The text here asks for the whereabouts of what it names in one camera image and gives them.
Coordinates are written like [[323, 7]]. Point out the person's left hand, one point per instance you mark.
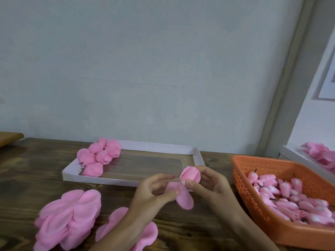
[[149, 198]]

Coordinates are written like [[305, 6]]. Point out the person's right hand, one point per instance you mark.
[[214, 190]]

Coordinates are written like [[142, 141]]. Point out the white shallow tray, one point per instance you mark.
[[141, 164]]

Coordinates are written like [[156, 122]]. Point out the stack of pink petals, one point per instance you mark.
[[68, 219], [144, 237]]

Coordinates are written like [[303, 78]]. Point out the pink petal flower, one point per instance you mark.
[[113, 147]]

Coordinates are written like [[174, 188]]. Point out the pink rose buds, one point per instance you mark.
[[282, 198]]

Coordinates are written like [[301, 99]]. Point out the group of finished pink roses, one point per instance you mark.
[[86, 155]]

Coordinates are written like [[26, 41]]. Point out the pile of pink petals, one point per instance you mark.
[[319, 153]]

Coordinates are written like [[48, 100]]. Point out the person's right forearm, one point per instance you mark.
[[254, 232]]

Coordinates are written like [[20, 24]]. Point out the orange plastic basket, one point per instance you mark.
[[272, 232]]

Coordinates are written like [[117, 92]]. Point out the white paper notice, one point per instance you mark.
[[328, 81]]

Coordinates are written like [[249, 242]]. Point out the grey door frame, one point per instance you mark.
[[293, 73]]

